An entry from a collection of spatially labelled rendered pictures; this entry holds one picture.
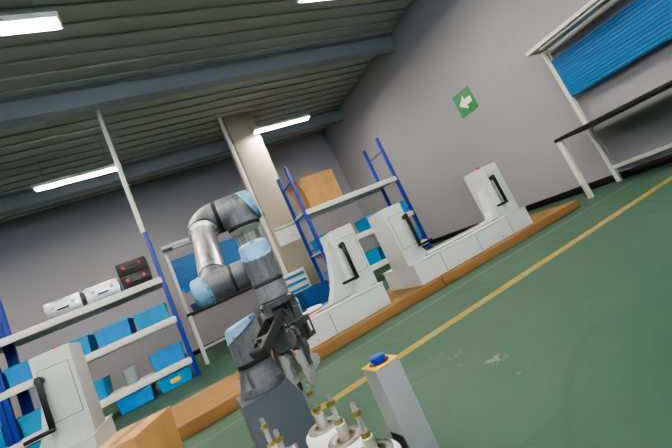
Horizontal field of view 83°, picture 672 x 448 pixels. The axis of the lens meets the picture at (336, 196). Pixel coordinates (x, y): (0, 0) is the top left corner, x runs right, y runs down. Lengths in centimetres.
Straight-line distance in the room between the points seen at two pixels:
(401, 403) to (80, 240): 892
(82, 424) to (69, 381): 25
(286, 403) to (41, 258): 861
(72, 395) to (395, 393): 225
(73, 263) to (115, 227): 102
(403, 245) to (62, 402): 254
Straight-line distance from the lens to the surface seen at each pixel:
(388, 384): 98
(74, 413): 294
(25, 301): 962
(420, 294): 321
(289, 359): 97
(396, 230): 336
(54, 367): 294
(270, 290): 93
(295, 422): 137
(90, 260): 945
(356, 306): 303
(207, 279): 104
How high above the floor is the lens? 58
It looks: 9 degrees up
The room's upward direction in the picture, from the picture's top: 25 degrees counter-clockwise
